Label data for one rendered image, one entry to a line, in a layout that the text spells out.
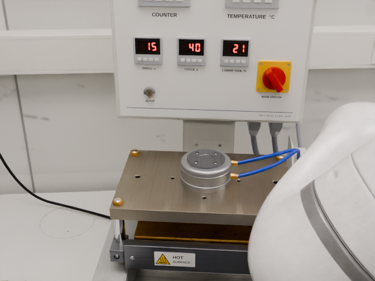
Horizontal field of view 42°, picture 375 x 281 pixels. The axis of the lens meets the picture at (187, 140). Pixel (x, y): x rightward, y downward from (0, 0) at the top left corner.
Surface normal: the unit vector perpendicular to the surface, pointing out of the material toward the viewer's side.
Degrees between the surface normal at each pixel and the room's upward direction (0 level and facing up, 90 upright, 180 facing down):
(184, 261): 90
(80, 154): 90
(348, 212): 57
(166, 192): 0
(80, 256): 0
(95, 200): 0
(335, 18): 90
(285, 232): 49
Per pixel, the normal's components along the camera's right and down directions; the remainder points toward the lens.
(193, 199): 0.00, -0.89
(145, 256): -0.07, 0.46
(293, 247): -0.62, -0.22
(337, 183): -0.71, -0.57
